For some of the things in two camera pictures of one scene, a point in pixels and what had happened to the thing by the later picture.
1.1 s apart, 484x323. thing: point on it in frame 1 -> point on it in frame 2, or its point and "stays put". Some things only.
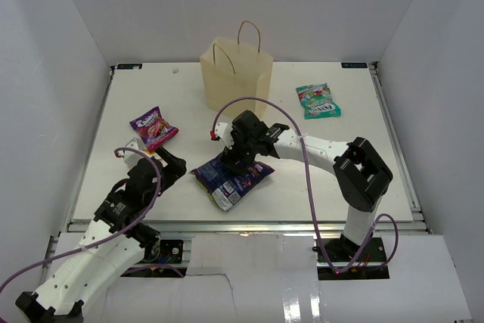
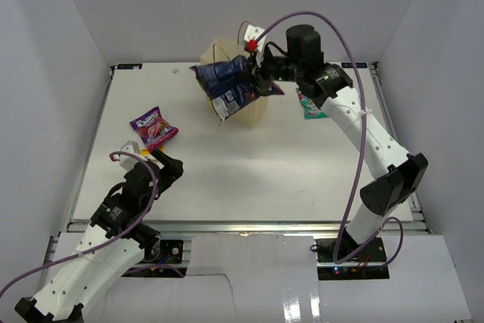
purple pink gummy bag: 152,128 stays put
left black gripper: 178,166 stays put
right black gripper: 230,157 -> 255,72
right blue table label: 354,65 stays put
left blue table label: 128,66 stays put
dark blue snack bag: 227,189 -> 230,85
